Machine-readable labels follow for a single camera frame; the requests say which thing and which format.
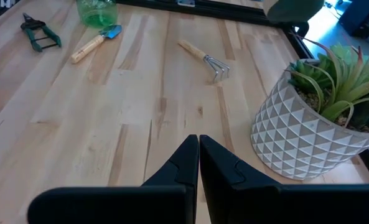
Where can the succulent in patterned pot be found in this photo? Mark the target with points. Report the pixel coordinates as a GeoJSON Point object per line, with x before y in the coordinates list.
{"type": "Point", "coordinates": [296, 137]}

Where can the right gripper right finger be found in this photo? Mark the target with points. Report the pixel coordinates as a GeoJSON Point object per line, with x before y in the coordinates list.
{"type": "Point", "coordinates": [234, 202]}

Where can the black equipment case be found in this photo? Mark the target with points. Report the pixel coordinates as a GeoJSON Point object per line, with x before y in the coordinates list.
{"type": "Point", "coordinates": [361, 15]}

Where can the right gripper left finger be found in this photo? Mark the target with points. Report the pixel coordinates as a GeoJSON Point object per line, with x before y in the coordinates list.
{"type": "Point", "coordinates": [165, 202]}

